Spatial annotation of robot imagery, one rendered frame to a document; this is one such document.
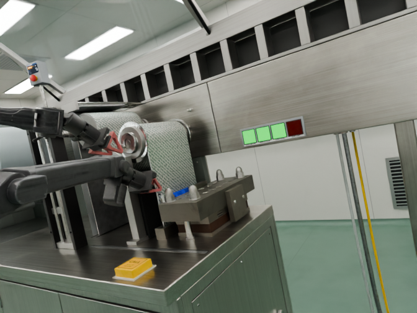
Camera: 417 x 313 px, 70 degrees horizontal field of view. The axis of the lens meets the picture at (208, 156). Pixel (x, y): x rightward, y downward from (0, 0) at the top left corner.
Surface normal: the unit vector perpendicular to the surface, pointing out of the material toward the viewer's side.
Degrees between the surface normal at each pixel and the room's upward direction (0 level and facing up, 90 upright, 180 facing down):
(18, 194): 104
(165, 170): 90
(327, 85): 90
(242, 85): 90
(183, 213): 90
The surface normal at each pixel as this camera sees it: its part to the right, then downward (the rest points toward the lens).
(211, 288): 0.82, -0.14
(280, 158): -0.54, 0.15
